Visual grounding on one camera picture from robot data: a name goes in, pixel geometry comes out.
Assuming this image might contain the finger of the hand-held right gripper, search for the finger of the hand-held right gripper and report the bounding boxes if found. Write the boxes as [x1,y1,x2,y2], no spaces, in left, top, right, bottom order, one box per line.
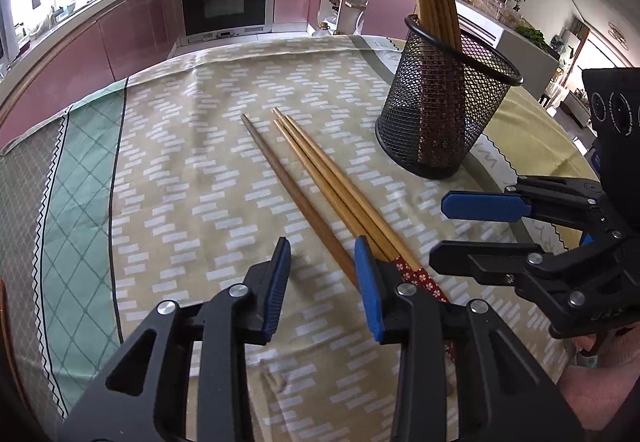
[441,176,609,251]
[429,242,607,309]

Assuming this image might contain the person's right hand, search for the person's right hand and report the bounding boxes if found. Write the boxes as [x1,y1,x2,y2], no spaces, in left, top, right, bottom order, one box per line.
[574,334,608,359]

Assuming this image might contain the light red-patterned chopstick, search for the light red-patterned chopstick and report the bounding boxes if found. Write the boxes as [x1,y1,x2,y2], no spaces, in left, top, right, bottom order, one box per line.
[271,108,451,305]
[273,119,441,305]

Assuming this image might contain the dark brown chopstick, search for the dark brown chopstick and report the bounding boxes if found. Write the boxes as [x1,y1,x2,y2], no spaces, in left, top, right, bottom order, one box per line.
[241,114,362,290]

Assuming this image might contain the black built-in oven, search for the black built-in oven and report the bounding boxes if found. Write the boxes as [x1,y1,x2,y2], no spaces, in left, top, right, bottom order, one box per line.
[179,0,276,42]

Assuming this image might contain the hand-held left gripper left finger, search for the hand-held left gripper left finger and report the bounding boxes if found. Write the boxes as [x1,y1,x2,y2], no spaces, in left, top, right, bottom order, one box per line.
[57,237,292,442]

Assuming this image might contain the clear plastic box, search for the clear plastic box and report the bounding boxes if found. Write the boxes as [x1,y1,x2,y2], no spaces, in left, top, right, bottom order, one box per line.
[472,0,518,20]

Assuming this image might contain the patterned beige teal tablecloth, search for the patterned beige teal tablecloth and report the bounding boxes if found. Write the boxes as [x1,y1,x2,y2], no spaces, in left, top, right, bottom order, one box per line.
[0,34,601,442]

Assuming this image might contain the black mesh utensil holder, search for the black mesh utensil holder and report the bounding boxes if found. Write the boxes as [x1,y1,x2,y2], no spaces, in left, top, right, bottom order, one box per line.
[375,14,525,180]

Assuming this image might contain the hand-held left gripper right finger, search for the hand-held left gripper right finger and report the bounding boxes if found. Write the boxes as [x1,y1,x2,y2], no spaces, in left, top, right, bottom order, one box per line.
[354,236,586,442]

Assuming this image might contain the green leafy vegetables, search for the green leafy vegetables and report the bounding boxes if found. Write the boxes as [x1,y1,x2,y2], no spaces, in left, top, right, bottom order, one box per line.
[515,22,548,47]

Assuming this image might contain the yellow cloth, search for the yellow cloth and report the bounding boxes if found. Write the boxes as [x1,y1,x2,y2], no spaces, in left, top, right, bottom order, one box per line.
[387,36,601,267]

